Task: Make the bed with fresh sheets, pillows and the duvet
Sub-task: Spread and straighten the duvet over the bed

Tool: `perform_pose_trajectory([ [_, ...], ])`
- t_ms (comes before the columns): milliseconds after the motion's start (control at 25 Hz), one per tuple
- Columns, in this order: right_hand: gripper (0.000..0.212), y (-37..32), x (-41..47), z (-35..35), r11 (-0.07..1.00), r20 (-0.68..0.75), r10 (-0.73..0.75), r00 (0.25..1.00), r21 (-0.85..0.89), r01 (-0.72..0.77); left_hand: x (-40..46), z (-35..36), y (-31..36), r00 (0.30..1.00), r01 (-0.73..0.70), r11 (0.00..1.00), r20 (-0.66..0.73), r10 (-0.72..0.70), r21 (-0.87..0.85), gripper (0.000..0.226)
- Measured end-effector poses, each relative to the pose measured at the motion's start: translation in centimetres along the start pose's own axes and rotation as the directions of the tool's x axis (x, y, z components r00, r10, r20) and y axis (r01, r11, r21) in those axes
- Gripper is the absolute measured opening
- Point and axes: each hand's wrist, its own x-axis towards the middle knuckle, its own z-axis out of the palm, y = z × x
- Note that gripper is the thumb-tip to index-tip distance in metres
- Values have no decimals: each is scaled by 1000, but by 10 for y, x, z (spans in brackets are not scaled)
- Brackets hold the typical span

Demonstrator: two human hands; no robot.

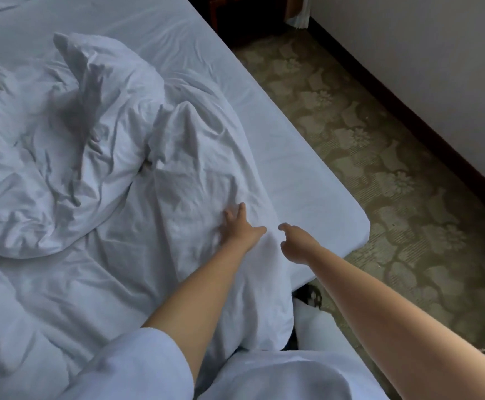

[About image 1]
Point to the person's left hand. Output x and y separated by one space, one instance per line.
241 230

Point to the person's right hand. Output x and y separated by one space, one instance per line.
299 245

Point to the white bed sheet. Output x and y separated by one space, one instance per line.
309 187

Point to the white duvet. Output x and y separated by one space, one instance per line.
101 162

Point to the person's right forearm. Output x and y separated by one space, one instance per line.
392 329

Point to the person's left forearm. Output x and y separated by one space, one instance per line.
196 304

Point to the person's black right shoe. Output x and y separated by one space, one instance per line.
309 294

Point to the person's white shirt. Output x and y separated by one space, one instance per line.
126 370

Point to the brown curtain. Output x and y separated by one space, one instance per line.
298 8

